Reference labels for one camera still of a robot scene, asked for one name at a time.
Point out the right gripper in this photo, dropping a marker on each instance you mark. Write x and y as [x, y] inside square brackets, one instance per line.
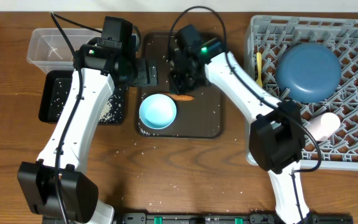
[184, 79]

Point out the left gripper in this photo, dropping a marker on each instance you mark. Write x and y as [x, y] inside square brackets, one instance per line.
[150, 76]

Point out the orange carrot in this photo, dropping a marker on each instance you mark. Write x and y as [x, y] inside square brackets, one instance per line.
[180, 97]

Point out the light blue bowl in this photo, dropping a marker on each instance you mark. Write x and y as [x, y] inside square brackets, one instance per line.
[158, 111]

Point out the white rice pile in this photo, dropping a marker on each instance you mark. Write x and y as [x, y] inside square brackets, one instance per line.
[106, 114]

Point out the yellow plastic spoon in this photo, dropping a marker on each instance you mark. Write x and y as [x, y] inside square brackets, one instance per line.
[259, 69]

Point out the dark blue plate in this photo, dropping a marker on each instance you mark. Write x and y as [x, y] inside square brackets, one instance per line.
[310, 71]

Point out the pink plastic cup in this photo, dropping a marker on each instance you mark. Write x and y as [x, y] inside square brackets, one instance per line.
[323, 126]

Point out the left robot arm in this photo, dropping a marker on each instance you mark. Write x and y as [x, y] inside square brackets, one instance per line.
[55, 185]

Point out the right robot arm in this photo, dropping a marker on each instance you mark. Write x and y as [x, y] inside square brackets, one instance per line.
[273, 129]

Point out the black rectangular waste tray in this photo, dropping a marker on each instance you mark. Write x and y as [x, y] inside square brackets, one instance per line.
[55, 95]

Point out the clear plastic waste bin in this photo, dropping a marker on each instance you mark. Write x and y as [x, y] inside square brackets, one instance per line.
[49, 51]

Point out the grey dishwasher rack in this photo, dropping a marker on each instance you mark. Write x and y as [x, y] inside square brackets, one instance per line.
[272, 36]

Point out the brown serving tray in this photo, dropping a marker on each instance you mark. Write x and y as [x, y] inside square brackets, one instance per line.
[200, 118]

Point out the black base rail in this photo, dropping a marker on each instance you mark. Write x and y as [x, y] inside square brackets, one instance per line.
[256, 218]

